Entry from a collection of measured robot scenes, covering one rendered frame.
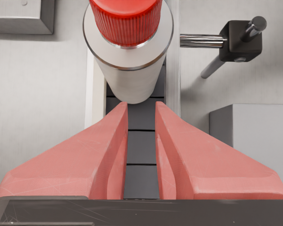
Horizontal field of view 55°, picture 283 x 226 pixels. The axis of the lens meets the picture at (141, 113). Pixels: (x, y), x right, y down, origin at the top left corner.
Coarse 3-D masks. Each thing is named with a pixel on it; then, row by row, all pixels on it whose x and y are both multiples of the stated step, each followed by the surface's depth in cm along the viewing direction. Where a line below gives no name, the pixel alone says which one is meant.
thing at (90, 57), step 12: (180, 0) 33; (180, 12) 32; (180, 24) 32; (180, 48) 32; (180, 60) 32; (180, 72) 32; (180, 84) 32; (180, 96) 32; (180, 108) 31; (84, 120) 31
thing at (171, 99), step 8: (168, 0) 24; (176, 0) 24; (176, 8) 24; (176, 16) 24; (176, 24) 24; (176, 32) 23; (176, 40) 23; (168, 48) 23; (176, 48) 23; (168, 56) 23; (176, 56) 23; (168, 64) 23; (176, 64) 23; (168, 72) 23; (176, 72) 23; (168, 80) 23; (176, 80) 23; (168, 88) 23; (176, 88) 23; (168, 96) 23; (176, 96) 23; (168, 104) 23; (176, 104) 23; (176, 112) 23
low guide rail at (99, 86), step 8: (96, 64) 28; (96, 72) 28; (96, 80) 28; (104, 80) 28; (96, 88) 28; (104, 88) 28; (96, 96) 28; (104, 96) 28; (96, 104) 28; (104, 104) 28; (96, 112) 27; (104, 112) 28; (96, 120) 27
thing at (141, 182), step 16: (160, 80) 31; (112, 96) 32; (160, 96) 31; (128, 112) 31; (144, 112) 31; (128, 128) 31; (144, 128) 31; (128, 144) 31; (144, 144) 31; (128, 160) 30; (144, 160) 31; (128, 176) 30; (144, 176) 30; (128, 192) 30; (144, 192) 30
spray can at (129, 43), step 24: (96, 0) 11; (120, 0) 11; (144, 0) 11; (96, 24) 14; (120, 24) 11; (144, 24) 12; (168, 24) 15; (96, 48) 15; (120, 48) 14; (144, 48) 15; (120, 72) 16; (144, 72) 17; (120, 96) 27; (144, 96) 27
